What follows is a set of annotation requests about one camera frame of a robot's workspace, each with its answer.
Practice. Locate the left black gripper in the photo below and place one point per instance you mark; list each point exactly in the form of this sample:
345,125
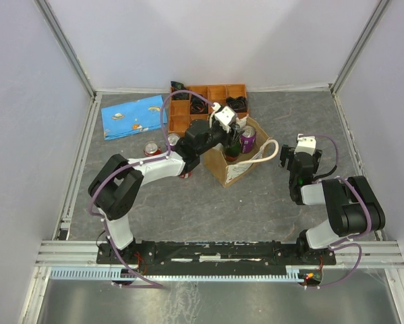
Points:
229,140

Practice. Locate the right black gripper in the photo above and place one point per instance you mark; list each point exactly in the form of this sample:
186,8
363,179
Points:
286,153

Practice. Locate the purple soda can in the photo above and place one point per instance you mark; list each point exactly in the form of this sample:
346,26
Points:
173,138
247,139

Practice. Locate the red soda can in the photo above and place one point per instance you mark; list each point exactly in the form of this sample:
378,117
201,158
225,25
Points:
185,175
152,148

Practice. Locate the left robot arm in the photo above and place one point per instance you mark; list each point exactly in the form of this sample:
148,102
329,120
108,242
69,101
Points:
115,188

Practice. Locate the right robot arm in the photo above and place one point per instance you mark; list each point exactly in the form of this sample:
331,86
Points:
352,208

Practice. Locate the brown canvas bag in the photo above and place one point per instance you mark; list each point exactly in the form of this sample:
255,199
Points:
265,149

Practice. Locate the green glass bottle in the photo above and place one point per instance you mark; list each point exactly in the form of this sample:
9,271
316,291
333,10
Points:
232,153

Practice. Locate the black rolled tie middle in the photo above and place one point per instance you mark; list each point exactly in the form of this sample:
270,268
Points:
198,106

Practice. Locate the black rolled tie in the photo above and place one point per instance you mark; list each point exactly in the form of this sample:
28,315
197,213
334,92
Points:
198,106
238,104

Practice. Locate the black rolled tie right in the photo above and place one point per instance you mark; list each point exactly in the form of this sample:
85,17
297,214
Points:
238,104

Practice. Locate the wooden compartment tray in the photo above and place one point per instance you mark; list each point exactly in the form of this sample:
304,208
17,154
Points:
179,111

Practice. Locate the dark rolled tie top-left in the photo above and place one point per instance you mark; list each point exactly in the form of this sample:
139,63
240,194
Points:
176,86

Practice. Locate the blue patterned cloth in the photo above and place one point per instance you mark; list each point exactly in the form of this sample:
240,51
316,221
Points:
133,117

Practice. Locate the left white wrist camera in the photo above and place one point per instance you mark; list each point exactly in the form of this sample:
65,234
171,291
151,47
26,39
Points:
224,115

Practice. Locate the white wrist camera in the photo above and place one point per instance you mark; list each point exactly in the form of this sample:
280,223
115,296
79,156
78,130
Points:
224,115
305,144

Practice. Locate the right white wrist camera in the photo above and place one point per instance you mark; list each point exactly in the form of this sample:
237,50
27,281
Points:
305,144

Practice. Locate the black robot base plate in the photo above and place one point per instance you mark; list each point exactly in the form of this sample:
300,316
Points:
215,258

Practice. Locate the aluminium frame rail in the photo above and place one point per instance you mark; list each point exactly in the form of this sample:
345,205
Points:
375,255

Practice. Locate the blue slotted cable duct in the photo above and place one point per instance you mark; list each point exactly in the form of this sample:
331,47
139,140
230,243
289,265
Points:
117,274

